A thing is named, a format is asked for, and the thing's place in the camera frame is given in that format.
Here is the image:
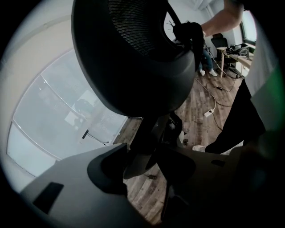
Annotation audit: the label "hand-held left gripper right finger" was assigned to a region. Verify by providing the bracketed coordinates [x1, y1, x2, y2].
[155, 143, 265, 228]

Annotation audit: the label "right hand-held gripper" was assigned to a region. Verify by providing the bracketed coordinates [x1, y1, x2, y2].
[173, 21, 205, 63]

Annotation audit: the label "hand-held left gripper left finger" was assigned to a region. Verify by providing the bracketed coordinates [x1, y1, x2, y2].
[19, 142, 154, 228]

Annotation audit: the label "black office chair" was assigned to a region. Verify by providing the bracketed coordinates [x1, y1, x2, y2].
[210, 33, 239, 74]
[71, 0, 201, 181]

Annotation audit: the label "person's right forearm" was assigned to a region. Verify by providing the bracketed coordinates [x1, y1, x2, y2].
[200, 0, 245, 37]

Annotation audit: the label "person's left white shoe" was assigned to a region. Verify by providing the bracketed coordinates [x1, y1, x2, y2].
[192, 144, 207, 153]

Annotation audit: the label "black bag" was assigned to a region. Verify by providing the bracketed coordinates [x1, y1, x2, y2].
[229, 43, 250, 56]

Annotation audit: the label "black desk control panel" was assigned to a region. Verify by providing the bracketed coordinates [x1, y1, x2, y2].
[81, 130, 90, 145]

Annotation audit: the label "wooden desk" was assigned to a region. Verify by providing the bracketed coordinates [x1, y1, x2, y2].
[216, 45, 255, 78]

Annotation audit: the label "person's black trousers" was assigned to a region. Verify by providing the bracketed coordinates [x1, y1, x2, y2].
[204, 79, 267, 155]

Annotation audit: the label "white desk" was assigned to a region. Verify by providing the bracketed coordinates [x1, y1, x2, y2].
[6, 49, 107, 161]

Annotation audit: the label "thin black cable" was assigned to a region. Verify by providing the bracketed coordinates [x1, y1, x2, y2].
[88, 133, 110, 143]
[211, 112, 224, 131]

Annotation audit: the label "white cable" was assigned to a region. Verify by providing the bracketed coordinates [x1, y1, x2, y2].
[195, 77, 217, 112]

